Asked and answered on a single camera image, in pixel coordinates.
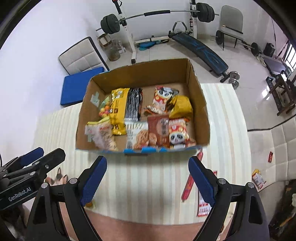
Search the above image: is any brown cardboard box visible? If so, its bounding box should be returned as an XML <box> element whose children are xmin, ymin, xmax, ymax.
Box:
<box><xmin>76</xmin><ymin>58</ymin><xmax>210</xmax><ymax>151</ymax></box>

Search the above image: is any cream quilted sofa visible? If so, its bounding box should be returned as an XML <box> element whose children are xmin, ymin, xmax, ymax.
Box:
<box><xmin>248</xmin><ymin>117</ymin><xmax>295</xmax><ymax>191</ymax></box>

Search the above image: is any small red packet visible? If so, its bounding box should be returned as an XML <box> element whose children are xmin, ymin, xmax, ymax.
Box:
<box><xmin>268</xmin><ymin>152</ymin><xmax>273</xmax><ymax>163</ymax></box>

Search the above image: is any striped cream table mat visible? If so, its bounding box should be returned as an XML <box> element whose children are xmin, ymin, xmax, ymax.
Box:
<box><xmin>33</xmin><ymin>84</ymin><xmax>252</xmax><ymax>225</ymax></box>

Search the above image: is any black striped snack pack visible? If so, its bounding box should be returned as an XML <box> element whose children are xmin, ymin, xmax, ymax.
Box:
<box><xmin>125</xmin><ymin>88</ymin><xmax>143</xmax><ymax>121</ymax></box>

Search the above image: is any lower panda snack bag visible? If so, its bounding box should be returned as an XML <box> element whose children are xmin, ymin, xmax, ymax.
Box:
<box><xmin>169</xmin><ymin>118</ymin><xmax>196</xmax><ymax>149</ymax></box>

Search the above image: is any panda snack bag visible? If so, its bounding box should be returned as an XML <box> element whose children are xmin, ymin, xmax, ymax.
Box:
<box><xmin>146</xmin><ymin>86</ymin><xmax>179</xmax><ymax>114</ymax></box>
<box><xmin>169</xmin><ymin>118</ymin><xmax>196</xmax><ymax>149</ymax></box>

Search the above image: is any grey chair with barbell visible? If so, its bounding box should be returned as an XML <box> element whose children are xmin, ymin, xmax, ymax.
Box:
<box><xmin>215</xmin><ymin>5</ymin><xmax>261</xmax><ymax>57</ymax></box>

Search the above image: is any upper panda snack bag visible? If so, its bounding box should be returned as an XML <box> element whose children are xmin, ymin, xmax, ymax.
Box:
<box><xmin>146</xmin><ymin>86</ymin><xmax>179</xmax><ymax>114</ymax></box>

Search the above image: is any dark wooden chair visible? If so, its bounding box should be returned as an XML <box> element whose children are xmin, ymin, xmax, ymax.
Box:
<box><xmin>265</xmin><ymin>70</ymin><xmax>295</xmax><ymax>116</ymax></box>

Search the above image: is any clear yellow-top snack bag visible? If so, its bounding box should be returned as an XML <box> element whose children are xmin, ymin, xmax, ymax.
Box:
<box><xmin>85</xmin><ymin>121</ymin><xmax>118</xmax><ymax>151</ymax></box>

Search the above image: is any black speaker box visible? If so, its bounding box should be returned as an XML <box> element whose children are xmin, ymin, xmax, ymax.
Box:
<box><xmin>263</xmin><ymin>43</ymin><xmax>275</xmax><ymax>57</ymax></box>

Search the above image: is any blue cushion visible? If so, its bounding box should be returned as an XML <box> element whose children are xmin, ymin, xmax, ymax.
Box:
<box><xmin>60</xmin><ymin>67</ymin><xmax>105</xmax><ymax>107</ymax></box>

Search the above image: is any red white snack packet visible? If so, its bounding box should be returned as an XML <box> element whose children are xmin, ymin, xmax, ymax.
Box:
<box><xmin>197</xmin><ymin>171</ymin><xmax>218</xmax><ymax>217</ymax></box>

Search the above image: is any colourful candy ball bag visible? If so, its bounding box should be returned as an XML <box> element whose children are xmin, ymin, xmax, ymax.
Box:
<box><xmin>98</xmin><ymin>95</ymin><xmax>111</xmax><ymax>119</ymax></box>

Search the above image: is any glass jar on floor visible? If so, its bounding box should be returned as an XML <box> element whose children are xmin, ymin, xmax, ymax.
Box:
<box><xmin>106</xmin><ymin>40</ymin><xmax>120</xmax><ymax>62</ymax></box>

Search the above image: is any brown pastry snack bag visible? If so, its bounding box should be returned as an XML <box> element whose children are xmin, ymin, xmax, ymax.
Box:
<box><xmin>147</xmin><ymin>114</ymin><xmax>170</xmax><ymax>148</ymax></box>

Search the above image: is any chrome dumbbell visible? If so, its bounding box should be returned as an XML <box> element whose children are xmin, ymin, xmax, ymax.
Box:
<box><xmin>228</xmin><ymin>71</ymin><xmax>240</xmax><ymax>90</ymax></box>

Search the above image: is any long yellow snack pack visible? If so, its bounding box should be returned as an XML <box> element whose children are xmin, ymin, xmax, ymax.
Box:
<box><xmin>109</xmin><ymin>88</ymin><xmax>130</xmax><ymax>136</ymax></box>

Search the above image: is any red sausage stick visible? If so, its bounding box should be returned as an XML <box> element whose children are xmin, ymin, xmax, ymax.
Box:
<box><xmin>181</xmin><ymin>149</ymin><xmax>203</xmax><ymax>202</ymax></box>

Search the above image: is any yellow snack bag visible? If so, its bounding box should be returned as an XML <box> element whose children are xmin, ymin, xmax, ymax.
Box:
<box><xmin>166</xmin><ymin>95</ymin><xmax>193</xmax><ymax>120</ymax></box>

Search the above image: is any blue sit-up bench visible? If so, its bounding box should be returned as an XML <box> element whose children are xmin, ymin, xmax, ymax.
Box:
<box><xmin>168</xmin><ymin>21</ymin><xmax>229</xmax><ymax>83</ymax></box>

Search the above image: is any white cookie snack bag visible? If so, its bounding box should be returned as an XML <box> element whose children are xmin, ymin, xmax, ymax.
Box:
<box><xmin>125</xmin><ymin>121</ymin><xmax>149</xmax><ymax>150</ymax></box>

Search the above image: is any barbell on white rack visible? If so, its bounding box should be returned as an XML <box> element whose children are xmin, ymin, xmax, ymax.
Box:
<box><xmin>95</xmin><ymin>0</ymin><xmax>219</xmax><ymax>64</ymax></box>

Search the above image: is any orange snack packet on sofa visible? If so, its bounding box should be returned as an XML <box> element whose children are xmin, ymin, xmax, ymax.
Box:
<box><xmin>252</xmin><ymin>169</ymin><xmax>266</xmax><ymax>190</ymax></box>

